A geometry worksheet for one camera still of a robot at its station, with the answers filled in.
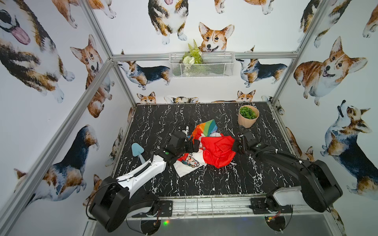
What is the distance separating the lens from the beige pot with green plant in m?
1.00

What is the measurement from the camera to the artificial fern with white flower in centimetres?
83

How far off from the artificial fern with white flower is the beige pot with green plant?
1.43 feet
